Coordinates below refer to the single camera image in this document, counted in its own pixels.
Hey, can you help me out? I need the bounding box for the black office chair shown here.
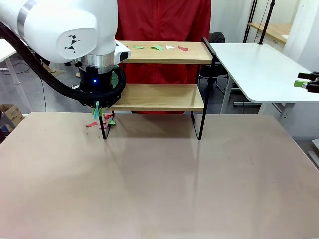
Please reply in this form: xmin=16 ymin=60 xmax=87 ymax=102
xmin=199 ymin=31 xmax=229 ymax=93

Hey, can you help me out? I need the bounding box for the wooden background desk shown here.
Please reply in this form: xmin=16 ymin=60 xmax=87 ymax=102
xmin=248 ymin=21 xmax=293 ymax=45

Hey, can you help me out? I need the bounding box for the black braided cable bundle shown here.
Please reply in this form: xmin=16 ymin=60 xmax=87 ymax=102
xmin=0 ymin=21 xmax=127 ymax=108

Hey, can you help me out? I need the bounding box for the small white table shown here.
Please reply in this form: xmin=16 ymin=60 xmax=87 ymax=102
xmin=0 ymin=38 xmax=22 ymax=85

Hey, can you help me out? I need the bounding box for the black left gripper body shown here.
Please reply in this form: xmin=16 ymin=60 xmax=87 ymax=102
xmin=79 ymin=65 xmax=116 ymax=93

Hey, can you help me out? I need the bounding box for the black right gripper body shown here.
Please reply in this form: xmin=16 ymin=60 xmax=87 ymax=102
xmin=306 ymin=77 xmax=319 ymax=93

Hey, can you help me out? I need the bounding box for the large white table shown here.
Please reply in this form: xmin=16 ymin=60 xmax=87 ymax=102
xmin=210 ymin=42 xmax=319 ymax=120

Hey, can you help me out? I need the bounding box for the two-tier wooden metal shelf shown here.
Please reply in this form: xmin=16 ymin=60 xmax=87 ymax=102
xmin=99 ymin=36 xmax=218 ymax=141

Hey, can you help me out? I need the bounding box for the cardboard box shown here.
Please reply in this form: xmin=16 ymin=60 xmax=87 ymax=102
xmin=0 ymin=104 xmax=25 ymax=137

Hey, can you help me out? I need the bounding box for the black light stand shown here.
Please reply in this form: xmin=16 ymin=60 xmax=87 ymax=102
xmin=243 ymin=0 xmax=259 ymax=43
xmin=258 ymin=0 xmax=276 ymax=45

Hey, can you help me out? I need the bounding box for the person in red coat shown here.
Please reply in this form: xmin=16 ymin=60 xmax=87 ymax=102
xmin=116 ymin=0 xmax=212 ymax=115

